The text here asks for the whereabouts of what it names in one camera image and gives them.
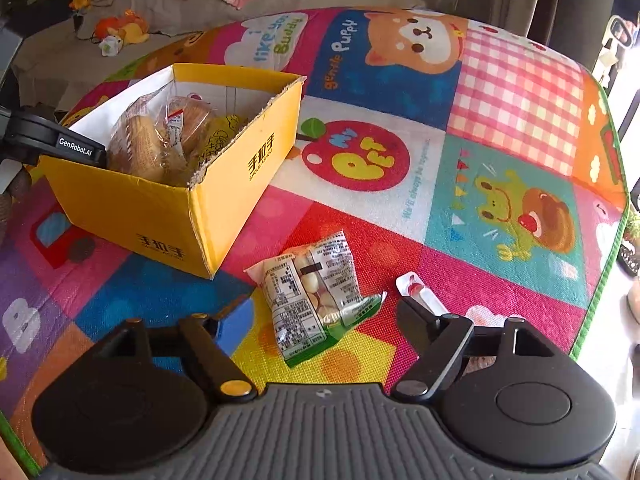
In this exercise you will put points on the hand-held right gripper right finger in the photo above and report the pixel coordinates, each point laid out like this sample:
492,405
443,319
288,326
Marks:
415,312

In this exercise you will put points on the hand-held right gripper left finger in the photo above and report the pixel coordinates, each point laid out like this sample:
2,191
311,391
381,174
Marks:
235,317

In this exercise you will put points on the small white red sachet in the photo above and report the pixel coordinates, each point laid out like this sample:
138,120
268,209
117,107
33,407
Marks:
417,290

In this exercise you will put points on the white candy packet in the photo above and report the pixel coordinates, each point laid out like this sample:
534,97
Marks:
310,295

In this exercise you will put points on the clear biscuit packet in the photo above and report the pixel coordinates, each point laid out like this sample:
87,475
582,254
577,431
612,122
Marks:
137,145

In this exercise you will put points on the yellow cardboard box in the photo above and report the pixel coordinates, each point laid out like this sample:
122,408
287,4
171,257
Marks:
150,220

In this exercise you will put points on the clear bread packet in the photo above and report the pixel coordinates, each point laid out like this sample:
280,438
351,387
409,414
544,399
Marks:
192,122

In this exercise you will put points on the yellow snack packet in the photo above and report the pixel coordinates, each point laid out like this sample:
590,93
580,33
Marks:
222,140

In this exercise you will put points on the orange stuffed toy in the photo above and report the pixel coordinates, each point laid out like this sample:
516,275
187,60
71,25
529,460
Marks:
122,30

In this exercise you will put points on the colourful printed play mat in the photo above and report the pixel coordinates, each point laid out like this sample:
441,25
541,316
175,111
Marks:
450,160

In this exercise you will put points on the grey curtain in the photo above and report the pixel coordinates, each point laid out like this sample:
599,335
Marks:
580,5

